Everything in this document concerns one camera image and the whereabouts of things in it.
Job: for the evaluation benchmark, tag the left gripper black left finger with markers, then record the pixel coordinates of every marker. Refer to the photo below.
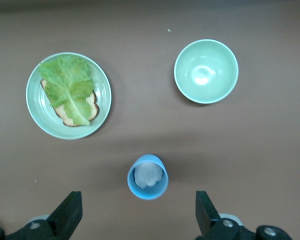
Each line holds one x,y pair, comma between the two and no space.
65,220

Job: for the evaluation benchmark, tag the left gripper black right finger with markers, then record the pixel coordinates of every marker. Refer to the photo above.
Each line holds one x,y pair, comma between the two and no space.
210,222

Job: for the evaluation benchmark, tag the blue plastic cup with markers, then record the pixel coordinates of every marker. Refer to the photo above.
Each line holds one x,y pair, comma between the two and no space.
147,195

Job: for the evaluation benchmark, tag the white paper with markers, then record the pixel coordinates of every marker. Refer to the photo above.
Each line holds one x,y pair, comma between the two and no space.
148,176

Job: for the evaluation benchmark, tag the toasted bread slice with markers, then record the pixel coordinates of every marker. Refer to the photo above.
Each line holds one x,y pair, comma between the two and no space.
61,114

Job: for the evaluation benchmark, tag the pale green round plate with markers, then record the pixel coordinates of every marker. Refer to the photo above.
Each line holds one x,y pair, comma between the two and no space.
40,115

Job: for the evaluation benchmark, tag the green lettuce leaf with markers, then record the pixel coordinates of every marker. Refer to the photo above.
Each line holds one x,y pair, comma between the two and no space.
67,87

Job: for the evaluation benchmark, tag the pale green bowl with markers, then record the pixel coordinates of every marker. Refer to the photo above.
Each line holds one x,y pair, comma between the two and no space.
206,71

